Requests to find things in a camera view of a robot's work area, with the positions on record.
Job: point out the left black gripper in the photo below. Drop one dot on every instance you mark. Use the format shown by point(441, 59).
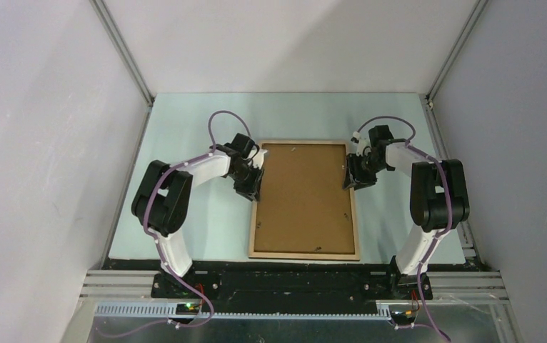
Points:
point(251, 191)

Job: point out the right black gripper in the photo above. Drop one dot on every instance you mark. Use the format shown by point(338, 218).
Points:
point(353, 176)

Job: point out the brown cardboard backing board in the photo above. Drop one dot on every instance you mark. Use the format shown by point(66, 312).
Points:
point(304, 203)

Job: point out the wooden picture frame with glass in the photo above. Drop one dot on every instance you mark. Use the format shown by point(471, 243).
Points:
point(302, 257)

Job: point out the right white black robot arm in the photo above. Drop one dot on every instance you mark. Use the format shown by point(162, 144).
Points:
point(438, 195)

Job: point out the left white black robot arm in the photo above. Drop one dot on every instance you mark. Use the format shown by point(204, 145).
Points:
point(162, 200)

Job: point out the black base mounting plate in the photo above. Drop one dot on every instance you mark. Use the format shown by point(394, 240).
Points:
point(290, 292)

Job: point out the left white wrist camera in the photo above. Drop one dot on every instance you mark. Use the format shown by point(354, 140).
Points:
point(257, 161)

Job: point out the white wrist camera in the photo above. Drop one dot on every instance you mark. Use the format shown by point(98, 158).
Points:
point(361, 144)
point(257, 161)

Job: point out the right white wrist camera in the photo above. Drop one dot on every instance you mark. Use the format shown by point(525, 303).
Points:
point(361, 144)

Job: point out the aluminium front rail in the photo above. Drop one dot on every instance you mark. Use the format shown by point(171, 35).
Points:
point(452, 287)

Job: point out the grey slotted cable duct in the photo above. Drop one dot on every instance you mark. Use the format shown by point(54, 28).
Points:
point(180, 310)

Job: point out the right aluminium corner post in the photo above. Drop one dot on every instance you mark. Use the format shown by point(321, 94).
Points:
point(464, 34)

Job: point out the aluminium corner post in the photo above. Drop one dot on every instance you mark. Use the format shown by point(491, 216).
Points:
point(464, 34)
point(122, 48)

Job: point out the left aluminium corner post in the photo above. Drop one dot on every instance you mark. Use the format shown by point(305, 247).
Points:
point(122, 48)

